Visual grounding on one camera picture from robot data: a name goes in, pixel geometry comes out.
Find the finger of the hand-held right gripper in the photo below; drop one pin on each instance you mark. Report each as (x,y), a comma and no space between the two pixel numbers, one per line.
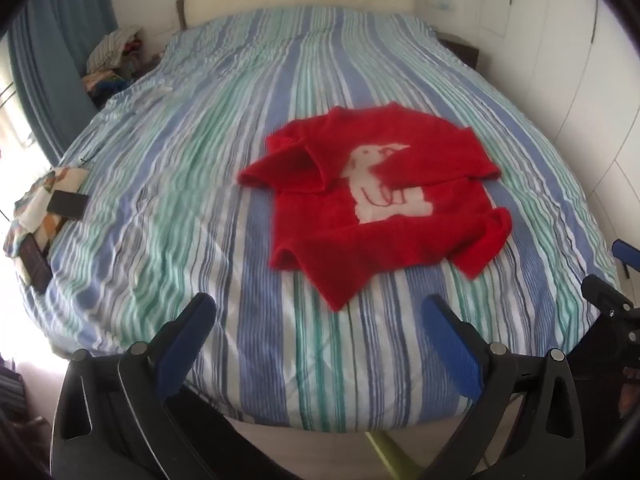
(626,251)
(605,296)

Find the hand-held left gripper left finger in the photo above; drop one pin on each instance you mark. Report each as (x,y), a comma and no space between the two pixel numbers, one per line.
(185,345)

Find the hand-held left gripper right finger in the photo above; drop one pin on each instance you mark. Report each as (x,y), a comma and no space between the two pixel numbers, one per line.
(452,342)

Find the red knitted sweater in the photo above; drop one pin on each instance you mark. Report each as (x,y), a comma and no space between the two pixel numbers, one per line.
(400,230)

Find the pile of mixed clothes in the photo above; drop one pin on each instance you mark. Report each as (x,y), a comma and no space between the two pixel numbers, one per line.
(112,52)

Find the green object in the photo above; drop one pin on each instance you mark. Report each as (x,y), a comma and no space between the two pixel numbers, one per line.
(387,457)

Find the striped blue green bed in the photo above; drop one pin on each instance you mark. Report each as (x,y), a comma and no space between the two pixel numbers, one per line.
(200,185)

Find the dark striped flat object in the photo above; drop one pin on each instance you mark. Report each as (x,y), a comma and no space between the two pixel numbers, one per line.
(37,265)

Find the black flat rectangular object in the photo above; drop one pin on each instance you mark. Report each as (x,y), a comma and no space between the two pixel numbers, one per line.
(69,205)

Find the white wardrobe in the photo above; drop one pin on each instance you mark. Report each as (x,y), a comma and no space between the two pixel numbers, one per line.
(565,60)

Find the patchwork cloth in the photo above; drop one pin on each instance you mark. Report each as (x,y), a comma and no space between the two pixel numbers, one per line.
(30,210)

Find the dark wooden nightstand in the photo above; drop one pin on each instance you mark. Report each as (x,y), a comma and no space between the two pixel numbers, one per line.
(462,50)

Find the blue curtain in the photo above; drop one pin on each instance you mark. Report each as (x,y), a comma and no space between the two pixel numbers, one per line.
(55,45)

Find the wall socket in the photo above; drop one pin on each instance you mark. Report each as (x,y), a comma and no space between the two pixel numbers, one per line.
(443,0)

